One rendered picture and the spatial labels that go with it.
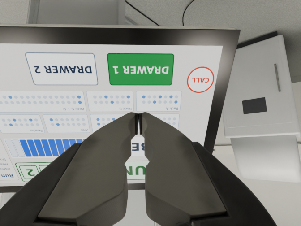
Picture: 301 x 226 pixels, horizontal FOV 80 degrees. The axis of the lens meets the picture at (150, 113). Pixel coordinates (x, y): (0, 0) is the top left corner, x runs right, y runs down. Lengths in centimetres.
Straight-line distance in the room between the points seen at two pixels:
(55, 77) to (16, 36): 7
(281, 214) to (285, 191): 35
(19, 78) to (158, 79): 20
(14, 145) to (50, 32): 21
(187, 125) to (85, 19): 29
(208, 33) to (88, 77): 18
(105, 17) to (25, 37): 17
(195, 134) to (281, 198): 338
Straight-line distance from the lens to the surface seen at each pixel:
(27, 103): 34
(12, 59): 32
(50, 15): 45
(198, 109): 31
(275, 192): 367
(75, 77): 29
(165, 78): 27
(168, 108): 29
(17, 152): 41
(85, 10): 44
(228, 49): 29
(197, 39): 27
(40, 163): 40
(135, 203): 149
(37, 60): 30
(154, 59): 27
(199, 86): 29
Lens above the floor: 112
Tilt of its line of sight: 12 degrees down
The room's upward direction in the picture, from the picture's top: 179 degrees clockwise
